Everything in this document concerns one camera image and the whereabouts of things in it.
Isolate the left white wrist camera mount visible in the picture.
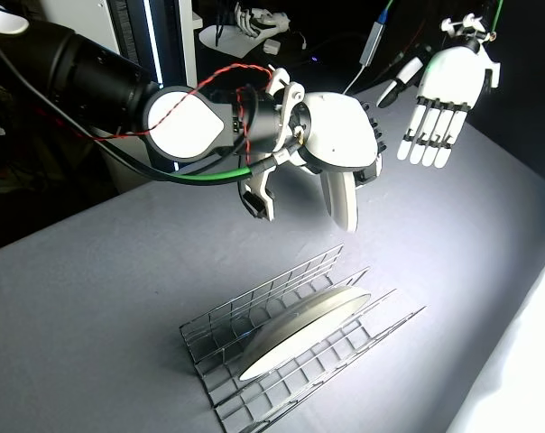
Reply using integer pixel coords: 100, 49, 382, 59
439, 13, 503, 91

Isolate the black device with blue light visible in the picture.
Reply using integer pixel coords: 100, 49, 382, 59
272, 31, 321, 69

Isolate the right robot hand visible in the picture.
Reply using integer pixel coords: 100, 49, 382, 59
294, 92, 386, 189

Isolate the white robot column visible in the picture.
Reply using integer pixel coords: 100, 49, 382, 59
32, 0, 200, 195

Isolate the green and black arm cable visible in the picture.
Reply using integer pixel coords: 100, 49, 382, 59
0, 33, 300, 187

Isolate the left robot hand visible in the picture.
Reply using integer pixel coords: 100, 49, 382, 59
375, 44, 490, 170

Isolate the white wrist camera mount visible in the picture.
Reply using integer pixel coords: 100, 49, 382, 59
236, 67, 308, 223
439, 13, 503, 91

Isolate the silver usb adapter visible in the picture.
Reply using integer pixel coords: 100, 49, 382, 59
359, 8, 389, 67

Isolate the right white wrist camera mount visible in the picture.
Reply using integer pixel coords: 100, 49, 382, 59
236, 67, 308, 223

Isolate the white model hand base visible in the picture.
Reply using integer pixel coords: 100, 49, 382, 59
199, 24, 273, 59

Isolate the silver wire dish rack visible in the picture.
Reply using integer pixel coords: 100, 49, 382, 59
179, 243, 427, 433

